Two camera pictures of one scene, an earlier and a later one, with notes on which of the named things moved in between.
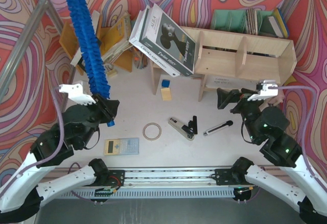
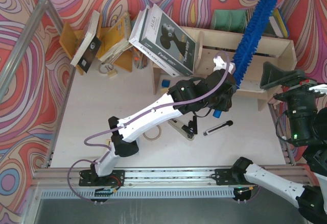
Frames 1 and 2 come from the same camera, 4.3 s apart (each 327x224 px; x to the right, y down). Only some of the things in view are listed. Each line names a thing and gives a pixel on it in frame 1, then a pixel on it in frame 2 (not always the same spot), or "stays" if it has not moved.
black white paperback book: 77,60 stays
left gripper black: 102,107 -> 228,86
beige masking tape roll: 149,124 stays
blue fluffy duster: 80,5 -> 255,28
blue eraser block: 165,83 stays
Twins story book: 163,36 stays
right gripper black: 236,99 -> 294,93
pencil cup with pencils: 140,59 stays
